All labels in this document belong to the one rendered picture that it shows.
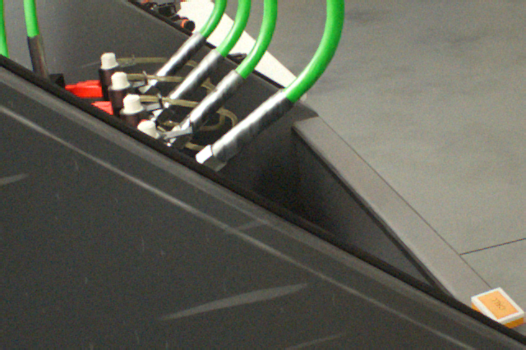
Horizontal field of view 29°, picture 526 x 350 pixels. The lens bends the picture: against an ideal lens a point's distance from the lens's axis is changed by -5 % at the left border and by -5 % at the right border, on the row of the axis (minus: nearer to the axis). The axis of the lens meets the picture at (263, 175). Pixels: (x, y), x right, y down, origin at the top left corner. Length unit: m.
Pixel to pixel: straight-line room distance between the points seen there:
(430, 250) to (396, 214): 0.09
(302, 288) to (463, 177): 2.67
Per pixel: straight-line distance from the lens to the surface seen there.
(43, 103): 0.59
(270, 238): 0.65
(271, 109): 0.86
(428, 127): 3.70
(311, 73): 0.84
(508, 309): 0.91
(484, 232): 3.00
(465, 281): 0.98
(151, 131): 0.97
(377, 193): 1.15
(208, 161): 0.88
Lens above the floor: 1.46
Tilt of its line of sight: 25 degrees down
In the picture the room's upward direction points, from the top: 9 degrees counter-clockwise
